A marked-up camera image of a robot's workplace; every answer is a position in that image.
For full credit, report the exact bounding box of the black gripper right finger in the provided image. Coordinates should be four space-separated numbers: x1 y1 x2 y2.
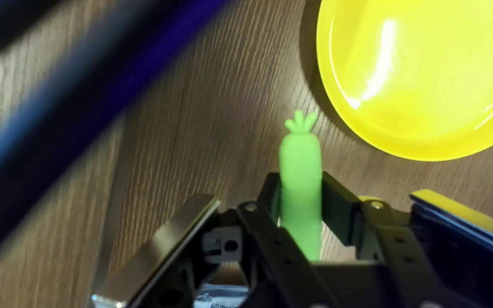
320 171 493 308

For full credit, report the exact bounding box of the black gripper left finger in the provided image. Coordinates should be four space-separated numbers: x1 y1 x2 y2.
90 171 338 308

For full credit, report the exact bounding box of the yellow plastic plate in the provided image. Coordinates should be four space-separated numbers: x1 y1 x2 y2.
314 0 493 162

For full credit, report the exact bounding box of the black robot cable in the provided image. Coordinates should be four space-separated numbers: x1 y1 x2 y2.
0 0 231 275

